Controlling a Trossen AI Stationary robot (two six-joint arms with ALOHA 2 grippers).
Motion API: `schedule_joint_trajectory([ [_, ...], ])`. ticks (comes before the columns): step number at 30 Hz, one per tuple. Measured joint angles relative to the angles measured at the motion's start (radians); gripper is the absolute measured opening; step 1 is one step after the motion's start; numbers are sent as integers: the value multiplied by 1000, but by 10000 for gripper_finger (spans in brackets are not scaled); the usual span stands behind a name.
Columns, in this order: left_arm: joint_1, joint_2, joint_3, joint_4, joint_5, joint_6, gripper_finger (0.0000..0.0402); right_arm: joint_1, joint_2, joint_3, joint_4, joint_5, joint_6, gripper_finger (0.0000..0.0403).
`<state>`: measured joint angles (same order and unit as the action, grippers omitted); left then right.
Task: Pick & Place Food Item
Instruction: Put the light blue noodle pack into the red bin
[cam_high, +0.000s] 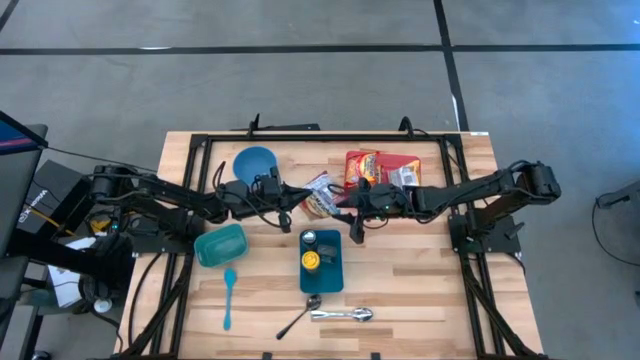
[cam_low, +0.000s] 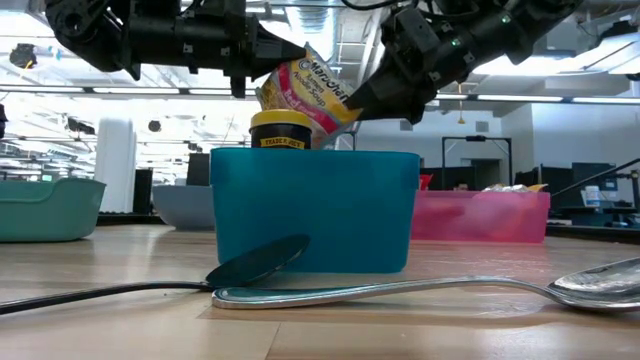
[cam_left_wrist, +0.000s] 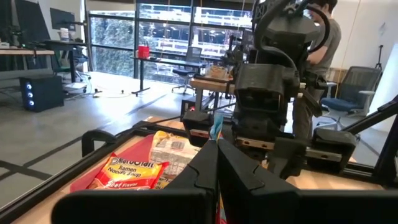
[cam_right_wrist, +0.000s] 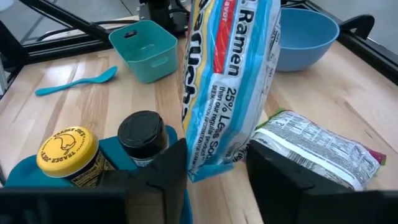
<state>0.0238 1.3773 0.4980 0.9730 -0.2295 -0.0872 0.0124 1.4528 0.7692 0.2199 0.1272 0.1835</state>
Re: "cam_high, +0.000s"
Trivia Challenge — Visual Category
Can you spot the silver metal spoon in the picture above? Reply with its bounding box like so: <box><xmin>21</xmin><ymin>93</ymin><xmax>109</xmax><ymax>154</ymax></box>
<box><xmin>309</xmin><ymin>306</ymin><xmax>374</xmax><ymax>323</ymax></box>

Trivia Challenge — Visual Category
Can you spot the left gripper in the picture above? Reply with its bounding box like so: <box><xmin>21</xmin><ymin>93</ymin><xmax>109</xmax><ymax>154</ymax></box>
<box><xmin>216</xmin><ymin>166</ymin><xmax>314</xmax><ymax>235</ymax></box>

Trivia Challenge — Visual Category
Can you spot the Maruchan beef ramen packet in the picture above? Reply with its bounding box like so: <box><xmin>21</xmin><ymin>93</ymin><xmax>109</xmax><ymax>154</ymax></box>
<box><xmin>299</xmin><ymin>192</ymin><xmax>342</xmax><ymax>222</ymax></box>

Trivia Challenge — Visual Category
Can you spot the yellow cable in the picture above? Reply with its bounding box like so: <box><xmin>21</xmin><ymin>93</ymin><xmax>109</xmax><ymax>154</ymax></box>
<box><xmin>34</xmin><ymin>206</ymin><xmax>76</xmax><ymax>236</ymax></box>

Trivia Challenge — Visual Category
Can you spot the teal plastic spoon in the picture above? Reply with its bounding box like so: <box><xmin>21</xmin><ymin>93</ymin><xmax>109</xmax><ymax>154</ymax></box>
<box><xmin>222</xmin><ymin>267</ymin><xmax>238</xmax><ymax>332</ymax></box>

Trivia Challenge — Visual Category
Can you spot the green-teal small plastic bin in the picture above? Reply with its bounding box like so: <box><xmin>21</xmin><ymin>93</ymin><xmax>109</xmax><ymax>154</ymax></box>
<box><xmin>193</xmin><ymin>223</ymin><xmax>250</xmax><ymax>269</ymax></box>

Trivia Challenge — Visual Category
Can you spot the black table frame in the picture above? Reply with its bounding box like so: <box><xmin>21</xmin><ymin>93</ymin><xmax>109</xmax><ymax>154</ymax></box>
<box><xmin>115</xmin><ymin>130</ymin><xmax>546</xmax><ymax>360</ymax></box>

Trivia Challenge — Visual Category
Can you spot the yellow-lid crunchy chili jar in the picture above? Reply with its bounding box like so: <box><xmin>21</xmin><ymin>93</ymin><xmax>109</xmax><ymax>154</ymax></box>
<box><xmin>301</xmin><ymin>250</ymin><xmax>321</xmax><ymax>275</ymax></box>

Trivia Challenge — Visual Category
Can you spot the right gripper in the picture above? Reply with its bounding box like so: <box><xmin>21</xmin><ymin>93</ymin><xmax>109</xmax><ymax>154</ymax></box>
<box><xmin>333</xmin><ymin>181</ymin><xmax>417</xmax><ymax>246</ymax></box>

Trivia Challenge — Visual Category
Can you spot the black box with white print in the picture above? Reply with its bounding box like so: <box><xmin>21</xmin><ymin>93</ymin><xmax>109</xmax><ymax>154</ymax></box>
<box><xmin>17</xmin><ymin>159</ymin><xmax>106</xmax><ymax>236</ymax></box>

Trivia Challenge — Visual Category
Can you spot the grey stand foot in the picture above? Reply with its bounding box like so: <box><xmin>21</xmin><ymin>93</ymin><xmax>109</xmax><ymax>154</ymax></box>
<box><xmin>595</xmin><ymin>179</ymin><xmax>640</xmax><ymax>210</ymax></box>

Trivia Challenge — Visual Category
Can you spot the black spoon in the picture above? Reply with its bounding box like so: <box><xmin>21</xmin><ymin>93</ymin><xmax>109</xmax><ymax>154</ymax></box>
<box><xmin>275</xmin><ymin>293</ymin><xmax>323</xmax><ymax>341</ymax></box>

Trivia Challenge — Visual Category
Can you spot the yellow ramen noodle packet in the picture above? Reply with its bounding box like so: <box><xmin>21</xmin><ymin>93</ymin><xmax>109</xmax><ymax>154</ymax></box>
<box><xmin>388</xmin><ymin>164</ymin><xmax>422</xmax><ymax>190</ymax></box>

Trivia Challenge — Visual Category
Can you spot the white paper sheet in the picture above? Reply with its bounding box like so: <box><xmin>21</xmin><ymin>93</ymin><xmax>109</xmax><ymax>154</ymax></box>
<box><xmin>47</xmin><ymin>236</ymin><xmax>97</xmax><ymax>309</ymax></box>

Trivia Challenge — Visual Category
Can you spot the black equipment stand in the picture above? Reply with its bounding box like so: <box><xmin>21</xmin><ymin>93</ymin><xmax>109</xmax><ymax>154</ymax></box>
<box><xmin>7</xmin><ymin>229</ymin><xmax>136</xmax><ymax>301</ymax></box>

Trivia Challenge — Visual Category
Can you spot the green pepper tin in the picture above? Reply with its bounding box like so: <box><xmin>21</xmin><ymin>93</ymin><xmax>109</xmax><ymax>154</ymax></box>
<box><xmin>317</xmin><ymin>242</ymin><xmax>340</xmax><ymax>265</ymax></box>

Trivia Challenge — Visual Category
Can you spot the thin black cable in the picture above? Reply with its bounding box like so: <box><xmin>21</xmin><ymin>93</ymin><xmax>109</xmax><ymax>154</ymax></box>
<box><xmin>46</xmin><ymin>145</ymin><xmax>159</xmax><ymax>174</ymax></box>

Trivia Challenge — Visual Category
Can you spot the teal-blue rectangular plastic bin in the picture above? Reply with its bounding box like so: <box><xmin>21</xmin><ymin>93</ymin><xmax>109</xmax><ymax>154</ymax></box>
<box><xmin>298</xmin><ymin>229</ymin><xmax>345</xmax><ymax>295</ymax></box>

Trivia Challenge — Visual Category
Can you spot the grey computer monitor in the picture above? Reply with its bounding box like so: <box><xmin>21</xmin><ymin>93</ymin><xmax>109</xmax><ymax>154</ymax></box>
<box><xmin>0</xmin><ymin>110</ymin><xmax>50</xmax><ymax>259</ymax></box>

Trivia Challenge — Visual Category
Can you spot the black table-edge bracket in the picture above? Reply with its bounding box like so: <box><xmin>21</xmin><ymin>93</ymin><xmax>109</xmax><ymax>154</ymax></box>
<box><xmin>230</xmin><ymin>112</ymin><xmax>322</xmax><ymax>133</ymax></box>

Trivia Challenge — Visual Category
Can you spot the black floor cable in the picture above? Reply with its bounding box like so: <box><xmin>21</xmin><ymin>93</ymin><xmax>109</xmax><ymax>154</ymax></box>
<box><xmin>591</xmin><ymin>192</ymin><xmax>640</xmax><ymax>267</ymax></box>

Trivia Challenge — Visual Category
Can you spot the red plastic bin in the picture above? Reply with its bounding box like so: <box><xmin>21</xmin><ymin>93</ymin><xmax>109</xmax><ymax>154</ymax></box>
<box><xmin>343</xmin><ymin>149</ymin><xmax>423</xmax><ymax>191</ymax></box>

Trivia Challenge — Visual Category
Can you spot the blue bowl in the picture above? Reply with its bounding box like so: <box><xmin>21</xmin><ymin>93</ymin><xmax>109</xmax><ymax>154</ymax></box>
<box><xmin>232</xmin><ymin>145</ymin><xmax>279</xmax><ymax>186</ymax></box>

